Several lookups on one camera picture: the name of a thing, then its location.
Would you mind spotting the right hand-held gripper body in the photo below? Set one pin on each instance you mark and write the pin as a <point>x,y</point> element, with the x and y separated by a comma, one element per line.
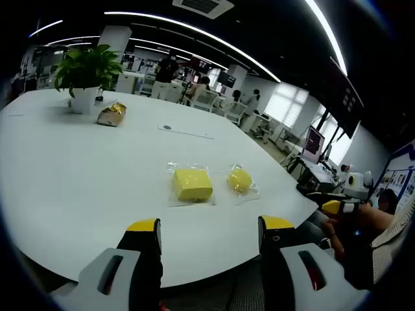
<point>355,184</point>

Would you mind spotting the square yellow silicone block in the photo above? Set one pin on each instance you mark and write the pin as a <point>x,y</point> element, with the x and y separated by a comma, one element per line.
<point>192,184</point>

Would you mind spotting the potted green plant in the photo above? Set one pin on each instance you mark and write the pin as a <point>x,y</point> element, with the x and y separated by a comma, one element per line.
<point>82,98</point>

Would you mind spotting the blue bordered wall poster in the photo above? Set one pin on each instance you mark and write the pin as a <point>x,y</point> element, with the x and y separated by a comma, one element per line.
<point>400,175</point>

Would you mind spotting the person's black garment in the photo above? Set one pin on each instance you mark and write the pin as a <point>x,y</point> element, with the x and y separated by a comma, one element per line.
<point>358,259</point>

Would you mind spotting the ceiling air vent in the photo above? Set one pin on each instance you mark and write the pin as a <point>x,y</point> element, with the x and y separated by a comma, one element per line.
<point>202,6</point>

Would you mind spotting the golden snack packet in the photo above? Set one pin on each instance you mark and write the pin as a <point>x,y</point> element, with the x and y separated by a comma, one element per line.
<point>111,115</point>

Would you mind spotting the white office chair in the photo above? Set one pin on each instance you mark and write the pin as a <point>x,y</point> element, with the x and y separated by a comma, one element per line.
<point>204,98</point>
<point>235,113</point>

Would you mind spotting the person's grey trouser leg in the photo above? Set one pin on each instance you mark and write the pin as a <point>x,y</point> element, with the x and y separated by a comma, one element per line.
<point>313,230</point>

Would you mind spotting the black wall screen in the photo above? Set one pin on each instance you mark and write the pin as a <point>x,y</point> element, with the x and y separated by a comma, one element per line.
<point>347,103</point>

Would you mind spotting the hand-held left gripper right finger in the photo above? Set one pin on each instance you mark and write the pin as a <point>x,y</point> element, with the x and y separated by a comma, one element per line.
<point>291,275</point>

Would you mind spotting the round yellow cake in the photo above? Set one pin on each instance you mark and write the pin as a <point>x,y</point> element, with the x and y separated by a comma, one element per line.
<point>239,181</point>

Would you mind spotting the computer monitor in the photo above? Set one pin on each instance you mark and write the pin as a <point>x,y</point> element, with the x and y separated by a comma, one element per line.
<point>313,144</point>

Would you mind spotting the long ceiling light strip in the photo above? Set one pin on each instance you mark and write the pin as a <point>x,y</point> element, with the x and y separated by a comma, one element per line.
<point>194,29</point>
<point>330,32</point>

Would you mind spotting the small black object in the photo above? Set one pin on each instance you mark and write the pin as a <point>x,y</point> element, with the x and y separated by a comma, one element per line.
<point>99,95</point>

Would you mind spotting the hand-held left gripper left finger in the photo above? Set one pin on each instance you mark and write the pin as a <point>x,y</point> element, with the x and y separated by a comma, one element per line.
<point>123,272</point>

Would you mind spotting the person's right hand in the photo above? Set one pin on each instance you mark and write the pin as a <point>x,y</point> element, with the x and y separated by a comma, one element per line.
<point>332,233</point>

